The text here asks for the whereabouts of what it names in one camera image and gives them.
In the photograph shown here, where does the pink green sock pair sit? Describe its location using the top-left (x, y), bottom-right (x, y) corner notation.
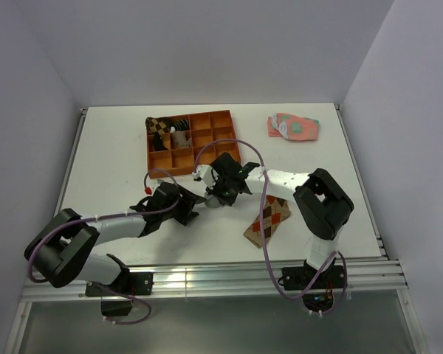
top-left (267, 113), bottom-right (320, 142)

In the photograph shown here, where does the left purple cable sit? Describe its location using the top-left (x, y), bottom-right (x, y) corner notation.
top-left (27, 168), bottom-right (193, 325)

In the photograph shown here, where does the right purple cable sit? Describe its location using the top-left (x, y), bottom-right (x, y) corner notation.
top-left (193, 139), bottom-right (350, 318)

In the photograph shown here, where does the purple cable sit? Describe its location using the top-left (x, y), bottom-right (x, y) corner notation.
top-left (193, 139), bottom-right (350, 318)
top-left (27, 168), bottom-right (193, 325)

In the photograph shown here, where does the beige rolled sock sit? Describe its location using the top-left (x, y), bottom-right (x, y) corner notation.
top-left (171, 131), bottom-right (192, 149)

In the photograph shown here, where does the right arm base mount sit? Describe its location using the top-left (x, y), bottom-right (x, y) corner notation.
top-left (278, 265), bottom-right (346, 291)

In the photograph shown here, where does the brown checkered rolled sock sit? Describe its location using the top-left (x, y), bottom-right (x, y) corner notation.
top-left (145, 117), bottom-right (172, 135)

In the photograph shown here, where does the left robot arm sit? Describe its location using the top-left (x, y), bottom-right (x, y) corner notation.
top-left (24, 182), bottom-right (205, 294)

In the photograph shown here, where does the grey ankle sock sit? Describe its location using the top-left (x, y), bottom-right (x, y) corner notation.
top-left (205, 198), bottom-right (221, 209)

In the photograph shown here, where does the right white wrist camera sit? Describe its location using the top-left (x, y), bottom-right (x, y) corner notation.
top-left (192, 164), bottom-right (218, 190)

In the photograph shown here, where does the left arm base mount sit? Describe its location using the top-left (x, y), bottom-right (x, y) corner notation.
top-left (85, 272), bottom-right (153, 297)

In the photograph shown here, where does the aluminium front rail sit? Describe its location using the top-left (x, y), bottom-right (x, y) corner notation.
top-left (20, 257), bottom-right (408, 302)

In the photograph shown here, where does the orange compartment tray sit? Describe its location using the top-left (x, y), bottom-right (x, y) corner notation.
top-left (146, 110), bottom-right (241, 178)

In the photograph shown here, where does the argyle beige orange sock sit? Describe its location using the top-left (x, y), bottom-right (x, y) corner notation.
top-left (243, 195), bottom-right (291, 249)

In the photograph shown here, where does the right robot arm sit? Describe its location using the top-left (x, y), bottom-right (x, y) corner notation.
top-left (193, 153), bottom-right (354, 294)

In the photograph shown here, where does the black sock in tray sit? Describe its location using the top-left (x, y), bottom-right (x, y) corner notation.
top-left (151, 133), bottom-right (168, 152)

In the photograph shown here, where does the black white striped sock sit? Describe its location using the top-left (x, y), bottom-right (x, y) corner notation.
top-left (169, 119), bottom-right (190, 133)

